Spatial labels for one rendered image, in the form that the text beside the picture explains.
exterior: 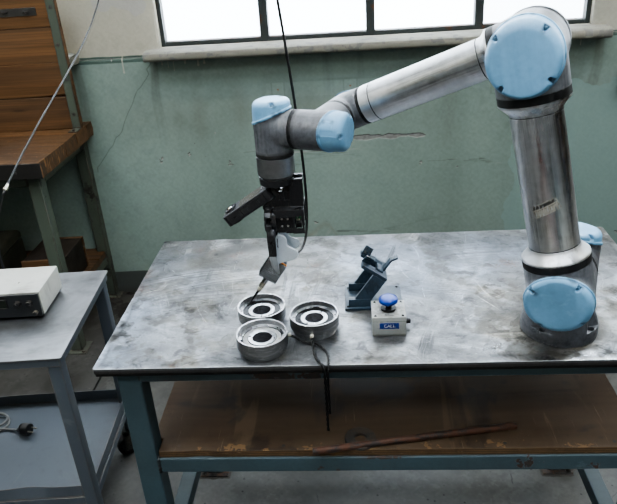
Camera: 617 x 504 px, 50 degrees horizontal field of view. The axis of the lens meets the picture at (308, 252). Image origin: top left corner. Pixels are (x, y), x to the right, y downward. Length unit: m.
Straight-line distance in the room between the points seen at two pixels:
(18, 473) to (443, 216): 1.99
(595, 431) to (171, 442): 0.94
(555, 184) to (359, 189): 1.93
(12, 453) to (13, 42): 1.62
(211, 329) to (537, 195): 0.73
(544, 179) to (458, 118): 1.82
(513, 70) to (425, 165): 1.94
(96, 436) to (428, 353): 1.19
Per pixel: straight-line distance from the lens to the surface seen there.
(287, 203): 1.34
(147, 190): 3.14
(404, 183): 3.01
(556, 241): 1.19
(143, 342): 1.47
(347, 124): 1.24
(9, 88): 3.09
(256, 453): 1.53
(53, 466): 2.16
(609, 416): 1.67
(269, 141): 1.28
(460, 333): 1.42
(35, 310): 1.90
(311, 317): 1.44
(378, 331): 1.40
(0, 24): 3.04
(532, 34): 1.07
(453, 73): 1.26
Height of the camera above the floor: 1.58
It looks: 26 degrees down
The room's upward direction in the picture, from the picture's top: 4 degrees counter-clockwise
